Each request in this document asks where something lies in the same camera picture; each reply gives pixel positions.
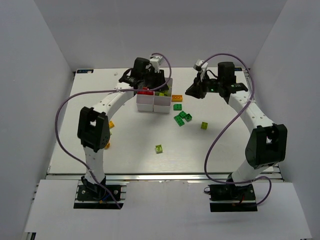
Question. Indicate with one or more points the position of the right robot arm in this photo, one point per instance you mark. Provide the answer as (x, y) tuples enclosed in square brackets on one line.
[(267, 142)]

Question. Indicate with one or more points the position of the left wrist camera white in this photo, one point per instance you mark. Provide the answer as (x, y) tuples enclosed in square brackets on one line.
[(156, 61)]

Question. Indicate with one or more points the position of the red lego brick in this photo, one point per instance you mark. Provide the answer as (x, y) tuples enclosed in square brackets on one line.
[(145, 91)]

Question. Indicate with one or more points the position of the green lego brick lower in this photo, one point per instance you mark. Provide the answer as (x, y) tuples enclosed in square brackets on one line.
[(179, 120)]

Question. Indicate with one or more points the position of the green L-shaped lego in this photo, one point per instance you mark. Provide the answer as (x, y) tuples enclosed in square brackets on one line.
[(185, 116)]

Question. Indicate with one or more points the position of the lime lego brick center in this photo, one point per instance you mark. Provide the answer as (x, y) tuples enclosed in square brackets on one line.
[(158, 149)]

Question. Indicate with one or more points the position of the aluminium rail front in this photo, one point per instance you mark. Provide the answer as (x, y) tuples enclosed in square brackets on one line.
[(133, 177)]

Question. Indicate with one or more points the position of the yellow flower lego brick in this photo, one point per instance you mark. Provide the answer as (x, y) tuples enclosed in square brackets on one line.
[(107, 145)]

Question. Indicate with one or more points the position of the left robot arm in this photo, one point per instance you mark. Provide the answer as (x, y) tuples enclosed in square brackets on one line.
[(93, 127)]

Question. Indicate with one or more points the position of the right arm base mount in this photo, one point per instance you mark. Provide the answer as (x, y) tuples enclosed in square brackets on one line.
[(231, 198)]

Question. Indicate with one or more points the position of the white right divided container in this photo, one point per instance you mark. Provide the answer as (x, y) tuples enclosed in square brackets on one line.
[(162, 104)]

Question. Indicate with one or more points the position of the orange flat lego brick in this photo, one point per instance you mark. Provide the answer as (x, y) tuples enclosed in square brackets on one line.
[(176, 98)]

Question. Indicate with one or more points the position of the blue table label left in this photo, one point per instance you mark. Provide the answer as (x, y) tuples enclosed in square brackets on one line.
[(84, 71)]

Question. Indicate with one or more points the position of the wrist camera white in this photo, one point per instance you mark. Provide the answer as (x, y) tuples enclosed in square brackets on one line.
[(201, 67), (156, 61)]

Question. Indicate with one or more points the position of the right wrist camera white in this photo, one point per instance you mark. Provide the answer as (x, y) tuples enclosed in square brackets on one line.
[(201, 67)]

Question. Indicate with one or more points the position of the orange small lego brick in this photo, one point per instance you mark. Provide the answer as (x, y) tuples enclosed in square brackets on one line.
[(111, 125)]

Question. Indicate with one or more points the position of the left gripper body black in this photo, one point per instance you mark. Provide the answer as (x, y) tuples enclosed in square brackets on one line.
[(155, 78)]

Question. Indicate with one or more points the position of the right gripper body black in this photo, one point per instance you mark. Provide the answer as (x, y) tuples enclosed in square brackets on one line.
[(201, 85)]

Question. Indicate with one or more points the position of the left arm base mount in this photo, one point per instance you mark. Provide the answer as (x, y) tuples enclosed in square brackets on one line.
[(87, 199)]

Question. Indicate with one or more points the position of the lime green small lego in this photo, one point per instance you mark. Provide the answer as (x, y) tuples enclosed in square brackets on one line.
[(204, 125)]

